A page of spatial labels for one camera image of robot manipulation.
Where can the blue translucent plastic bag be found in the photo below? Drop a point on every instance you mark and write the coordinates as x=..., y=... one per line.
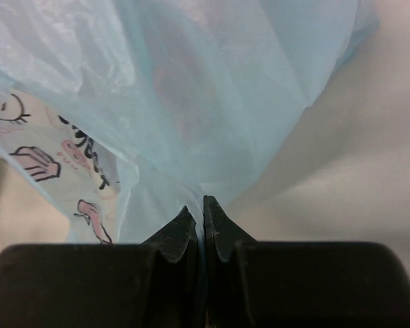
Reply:
x=122, y=113

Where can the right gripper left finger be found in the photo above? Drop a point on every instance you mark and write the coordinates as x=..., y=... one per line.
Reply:
x=151, y=284

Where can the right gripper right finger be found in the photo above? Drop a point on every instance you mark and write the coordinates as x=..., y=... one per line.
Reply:
x=300, y=284

